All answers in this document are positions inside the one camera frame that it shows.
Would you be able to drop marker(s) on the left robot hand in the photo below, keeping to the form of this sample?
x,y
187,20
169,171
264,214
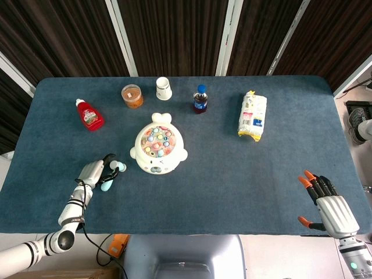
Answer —
x,y
91,173

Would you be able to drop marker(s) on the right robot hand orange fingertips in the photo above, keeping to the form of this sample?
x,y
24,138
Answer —
x,y
337,215

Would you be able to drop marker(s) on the teal toy hammer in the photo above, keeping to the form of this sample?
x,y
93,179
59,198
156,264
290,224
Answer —
x,y
119,166

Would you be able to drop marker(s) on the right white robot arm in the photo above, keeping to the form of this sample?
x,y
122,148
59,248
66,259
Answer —
x,y
354,258

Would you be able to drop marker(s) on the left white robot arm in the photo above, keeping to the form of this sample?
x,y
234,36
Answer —
x,y
71,212

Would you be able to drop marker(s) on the whack-a-mole toy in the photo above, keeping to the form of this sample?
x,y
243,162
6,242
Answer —
x,y
158,145

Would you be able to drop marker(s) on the red ketchup bottle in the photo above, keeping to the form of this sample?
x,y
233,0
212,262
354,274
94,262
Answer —
x,y
90,117

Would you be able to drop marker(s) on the orange device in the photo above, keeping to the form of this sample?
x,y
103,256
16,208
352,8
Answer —
x,y
117,245

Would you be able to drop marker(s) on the clear jar orange contents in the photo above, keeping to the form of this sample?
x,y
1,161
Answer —
x,y
132,96

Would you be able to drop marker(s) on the grey sneaker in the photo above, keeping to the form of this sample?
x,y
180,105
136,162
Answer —
x,y
356,125

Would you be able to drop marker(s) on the white paper cup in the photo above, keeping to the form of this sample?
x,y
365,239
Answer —
x,y
163,90

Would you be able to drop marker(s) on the black tray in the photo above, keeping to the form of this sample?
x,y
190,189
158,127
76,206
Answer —
x,y
359,105

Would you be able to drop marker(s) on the blue table cloth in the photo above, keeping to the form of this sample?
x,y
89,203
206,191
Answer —
x,y
221,189

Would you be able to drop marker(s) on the grey robot torso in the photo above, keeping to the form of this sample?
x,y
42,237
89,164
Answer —
x,y
183,253

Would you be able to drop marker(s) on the Pepsi bottle blue cap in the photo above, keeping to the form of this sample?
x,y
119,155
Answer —
x,y
200,101

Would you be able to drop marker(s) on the white yellow food packet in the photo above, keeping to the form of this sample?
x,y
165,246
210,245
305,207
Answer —
x,y
252,116

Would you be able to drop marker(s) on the white partition post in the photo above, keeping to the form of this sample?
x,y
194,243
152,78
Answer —
x,y
286,40
16,75
353,77
122,40
228,37

